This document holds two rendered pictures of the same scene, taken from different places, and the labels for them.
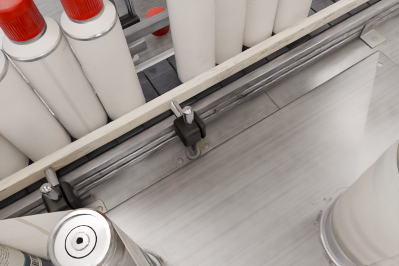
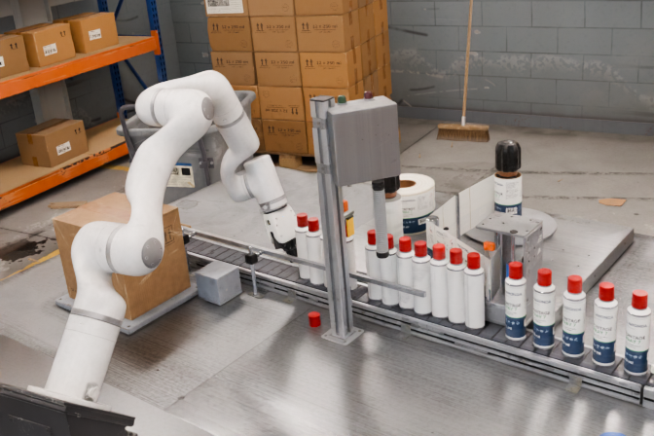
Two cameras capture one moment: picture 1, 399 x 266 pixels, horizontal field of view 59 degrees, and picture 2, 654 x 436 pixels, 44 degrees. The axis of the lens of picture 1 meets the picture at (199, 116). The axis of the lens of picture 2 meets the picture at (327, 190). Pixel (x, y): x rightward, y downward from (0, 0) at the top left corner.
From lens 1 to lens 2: 2.38 m
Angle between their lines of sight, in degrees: 82
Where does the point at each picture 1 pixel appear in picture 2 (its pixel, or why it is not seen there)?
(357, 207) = (394, 223)
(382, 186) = (393, 209)
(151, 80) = (359, 296)
